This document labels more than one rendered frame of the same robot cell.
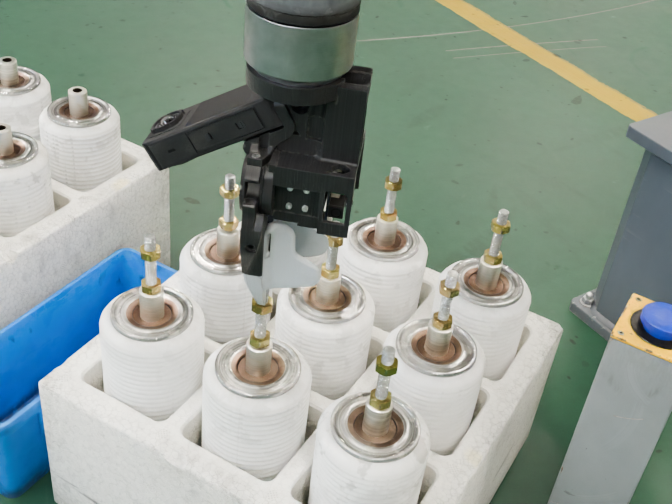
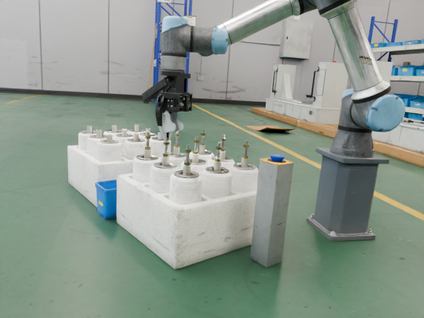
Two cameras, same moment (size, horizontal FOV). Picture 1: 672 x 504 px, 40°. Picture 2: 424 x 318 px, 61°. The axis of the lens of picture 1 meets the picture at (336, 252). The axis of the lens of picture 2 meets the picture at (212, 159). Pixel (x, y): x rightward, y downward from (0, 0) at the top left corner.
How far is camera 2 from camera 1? 0.72 m
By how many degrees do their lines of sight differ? 33
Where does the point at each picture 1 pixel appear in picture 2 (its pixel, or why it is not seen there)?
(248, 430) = (156, 177)
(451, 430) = (217, 194)
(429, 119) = not seen: hidden behind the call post
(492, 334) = (241, 177)
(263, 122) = (163, 84)
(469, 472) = (217, 201)
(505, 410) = (238, 196)
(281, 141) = (167, 89)
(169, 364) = (146, 166)
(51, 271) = not seen: hidden behind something
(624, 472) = (268, 212)
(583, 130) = not seen: hidden behind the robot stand
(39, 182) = (142, 147)
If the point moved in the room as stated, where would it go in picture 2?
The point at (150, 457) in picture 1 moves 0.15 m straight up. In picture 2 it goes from (134, 189) to (135, 144)
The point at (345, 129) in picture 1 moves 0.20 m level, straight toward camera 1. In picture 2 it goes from (180, 84) to (139, 82)
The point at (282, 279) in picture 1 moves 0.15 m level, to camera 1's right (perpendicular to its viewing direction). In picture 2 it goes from (167, 129) to (212, 135)
